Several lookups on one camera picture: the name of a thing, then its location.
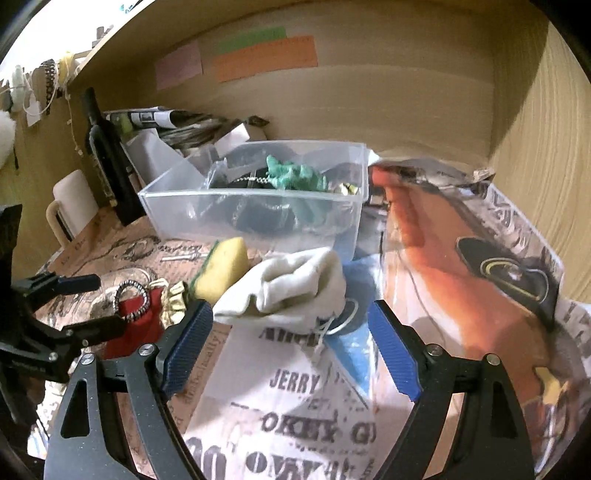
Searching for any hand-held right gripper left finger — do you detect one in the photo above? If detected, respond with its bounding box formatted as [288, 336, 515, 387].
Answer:
[44, 299, 215, 480]

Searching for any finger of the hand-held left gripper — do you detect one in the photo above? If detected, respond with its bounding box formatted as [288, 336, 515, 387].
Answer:
[46, 315, 128, 352]
[11, 273, 101, 302]

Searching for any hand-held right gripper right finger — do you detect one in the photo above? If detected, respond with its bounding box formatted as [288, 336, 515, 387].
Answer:
[367, 299, 536, 480]

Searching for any red cloth pouch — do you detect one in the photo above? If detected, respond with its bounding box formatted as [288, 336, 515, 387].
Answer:
[102, 295, 163, 361]

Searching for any cream drawstring cloth pouch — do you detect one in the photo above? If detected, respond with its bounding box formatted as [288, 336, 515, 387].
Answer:
[213, 247, 360, 365]

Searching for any clear plastic container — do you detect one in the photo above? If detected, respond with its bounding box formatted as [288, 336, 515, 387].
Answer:
[139, 140, 370, 260]

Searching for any gold fabric piece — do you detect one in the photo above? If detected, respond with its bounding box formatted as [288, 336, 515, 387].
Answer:
[154, 279, 191, 325]

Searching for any brown printed mat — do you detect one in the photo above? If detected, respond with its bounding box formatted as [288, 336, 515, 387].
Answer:
[33, 216, 232, 476]

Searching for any blue paper sheet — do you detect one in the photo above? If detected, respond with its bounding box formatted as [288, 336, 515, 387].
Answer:
[322, 257, 385, 403]

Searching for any white mug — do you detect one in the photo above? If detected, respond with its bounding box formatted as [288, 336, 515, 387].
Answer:
[45, 169, 100, 243]

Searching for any yellow sponge with green pad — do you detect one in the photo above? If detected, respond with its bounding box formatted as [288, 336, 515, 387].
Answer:
[194, 237, 250, 304]

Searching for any metal pin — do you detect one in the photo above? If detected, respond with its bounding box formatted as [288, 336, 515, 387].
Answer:
[161, 250, 202, 265]

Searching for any black and white printed sheet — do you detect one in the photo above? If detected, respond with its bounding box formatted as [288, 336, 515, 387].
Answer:
[184, 318, 385, 480]

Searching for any dark glass bottle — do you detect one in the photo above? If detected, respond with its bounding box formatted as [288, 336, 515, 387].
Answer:
[82, 88, 145, 227]

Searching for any black item in plastic bag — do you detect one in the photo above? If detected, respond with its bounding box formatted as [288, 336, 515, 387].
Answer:
[207, 167, 298, 232]

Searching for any white paper sheet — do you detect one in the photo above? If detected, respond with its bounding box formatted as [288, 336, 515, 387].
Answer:
[126, 122, 253, 191]

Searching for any white fluffy toy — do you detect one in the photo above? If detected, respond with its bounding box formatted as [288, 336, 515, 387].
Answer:
[0, 110, 17, 168]

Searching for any white paper tag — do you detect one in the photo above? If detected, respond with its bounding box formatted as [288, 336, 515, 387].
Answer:
[25, 96, 52, 128]

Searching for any hanging white figurine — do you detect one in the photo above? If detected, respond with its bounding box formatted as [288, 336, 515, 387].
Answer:
[11, 65, 36, 112]

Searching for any stack of magazines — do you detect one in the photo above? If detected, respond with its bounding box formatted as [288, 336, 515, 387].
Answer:
[103, 107, 246, 149]

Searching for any green plush toy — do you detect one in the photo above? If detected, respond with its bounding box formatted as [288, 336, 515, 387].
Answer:
[265, 155, 331, 191]

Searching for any pink sticky note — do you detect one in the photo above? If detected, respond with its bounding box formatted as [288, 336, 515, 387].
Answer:
[155, 41, 204, 91]

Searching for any orange sticky note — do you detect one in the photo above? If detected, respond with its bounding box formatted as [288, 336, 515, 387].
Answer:
[213, 35, 319, 84]

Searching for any green sticky note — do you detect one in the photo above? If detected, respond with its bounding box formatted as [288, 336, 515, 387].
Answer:
[214, 26, 288, 54]

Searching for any beaded ring bracelet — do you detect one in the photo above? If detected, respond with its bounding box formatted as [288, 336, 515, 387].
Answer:
[113, 281, 152, 320]

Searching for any hanging beaded bracelet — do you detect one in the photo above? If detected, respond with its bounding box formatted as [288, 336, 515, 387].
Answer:
[42, 59, 59, 100]

